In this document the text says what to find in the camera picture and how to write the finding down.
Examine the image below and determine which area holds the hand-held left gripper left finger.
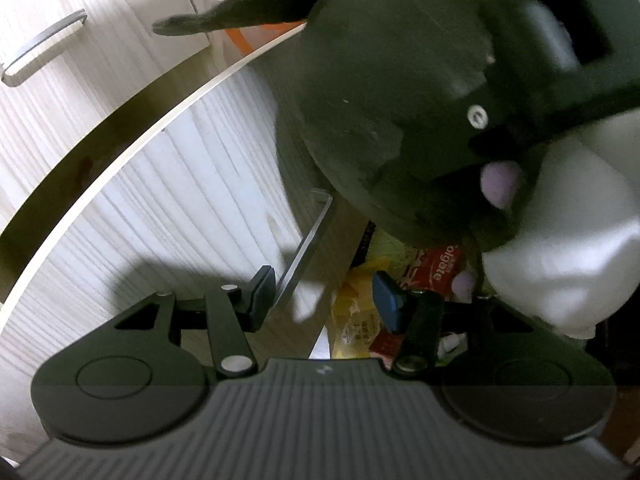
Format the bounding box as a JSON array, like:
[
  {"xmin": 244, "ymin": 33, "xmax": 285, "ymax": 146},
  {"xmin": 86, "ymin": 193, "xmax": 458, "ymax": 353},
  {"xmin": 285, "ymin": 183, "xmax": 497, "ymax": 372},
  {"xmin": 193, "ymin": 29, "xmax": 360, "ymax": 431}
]
[{"xmin": 114, "ymin": 265, "xmax": 277, "ymax": 379}]

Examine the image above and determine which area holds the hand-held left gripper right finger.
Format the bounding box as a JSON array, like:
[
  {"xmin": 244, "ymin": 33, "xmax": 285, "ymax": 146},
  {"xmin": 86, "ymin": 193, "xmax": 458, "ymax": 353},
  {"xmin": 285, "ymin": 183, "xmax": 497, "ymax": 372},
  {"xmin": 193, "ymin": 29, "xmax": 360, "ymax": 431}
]
[{"xmin": 372, "ymin": 270, "xmax": 537, "ymax": 379}]

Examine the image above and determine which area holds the person's right forearm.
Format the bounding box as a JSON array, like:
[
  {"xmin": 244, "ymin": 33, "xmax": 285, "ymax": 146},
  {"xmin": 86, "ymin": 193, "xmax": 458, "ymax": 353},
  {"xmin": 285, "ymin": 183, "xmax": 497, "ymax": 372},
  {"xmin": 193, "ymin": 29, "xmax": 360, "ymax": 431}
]
[{"xmin": 480, "ymin": 112, "xmax": 640, "ymax": 342}]

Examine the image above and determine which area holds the white wooden cabinet drawer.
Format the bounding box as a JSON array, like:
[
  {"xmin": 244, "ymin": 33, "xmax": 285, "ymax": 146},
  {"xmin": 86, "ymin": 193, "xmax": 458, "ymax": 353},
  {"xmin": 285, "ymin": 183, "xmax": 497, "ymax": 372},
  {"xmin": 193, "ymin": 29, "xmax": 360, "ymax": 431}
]
[{"xmin": 0, "ymin": 0, "xmax": 211, "ymax": 216}]

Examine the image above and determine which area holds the person's right hand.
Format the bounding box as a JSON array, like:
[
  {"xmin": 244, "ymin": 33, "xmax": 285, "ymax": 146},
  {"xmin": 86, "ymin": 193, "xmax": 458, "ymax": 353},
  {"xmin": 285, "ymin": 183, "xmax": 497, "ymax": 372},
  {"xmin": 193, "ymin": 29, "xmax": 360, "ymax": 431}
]
[{"xmin": 451, "ymin": 160, "xmax": 523, "ymax": 302}]

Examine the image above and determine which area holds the yellow snack packet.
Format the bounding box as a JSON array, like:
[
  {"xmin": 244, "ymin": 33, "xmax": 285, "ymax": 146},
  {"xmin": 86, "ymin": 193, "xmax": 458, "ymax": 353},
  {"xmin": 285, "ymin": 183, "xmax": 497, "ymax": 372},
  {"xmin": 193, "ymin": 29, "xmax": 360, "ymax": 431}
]
[{"xmin": 331, "ymin": 256, "xmax": 396, "ymax": 361}]

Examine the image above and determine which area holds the orange plastic container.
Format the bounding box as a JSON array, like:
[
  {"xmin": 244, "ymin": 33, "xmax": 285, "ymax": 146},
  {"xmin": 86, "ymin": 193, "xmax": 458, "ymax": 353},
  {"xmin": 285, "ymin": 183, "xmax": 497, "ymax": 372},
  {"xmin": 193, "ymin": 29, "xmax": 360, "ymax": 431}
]
[{"xmin": 224, "ymin": 21, "xmax": 304, "ymax": 57}]

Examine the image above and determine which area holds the green snack packet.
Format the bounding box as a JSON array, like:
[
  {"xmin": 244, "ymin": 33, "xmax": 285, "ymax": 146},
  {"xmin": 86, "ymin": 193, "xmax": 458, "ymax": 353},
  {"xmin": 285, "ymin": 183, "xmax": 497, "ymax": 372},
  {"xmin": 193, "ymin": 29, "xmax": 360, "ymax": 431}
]
[{"xmin": 356, "ymin": 220, "xmax": 426, "ymax": 273}]

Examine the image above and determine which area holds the red toothpaste box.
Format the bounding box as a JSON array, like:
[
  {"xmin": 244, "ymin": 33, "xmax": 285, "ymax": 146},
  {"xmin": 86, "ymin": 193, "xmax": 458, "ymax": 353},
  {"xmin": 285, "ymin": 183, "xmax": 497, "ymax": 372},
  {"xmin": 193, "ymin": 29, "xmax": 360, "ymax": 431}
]
[{"xmin": 400, "ymin": 242, "xmax": 473, "ymax": 303}]

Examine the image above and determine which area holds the metal cabinet drawer handle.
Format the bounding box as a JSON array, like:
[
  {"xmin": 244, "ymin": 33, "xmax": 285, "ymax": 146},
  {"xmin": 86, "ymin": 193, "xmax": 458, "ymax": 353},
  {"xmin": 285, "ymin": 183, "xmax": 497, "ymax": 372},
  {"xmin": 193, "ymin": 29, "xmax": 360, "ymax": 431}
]
[{"xmin": 0, "ymin": 9, "xmax": 89, "ymax": 87}]

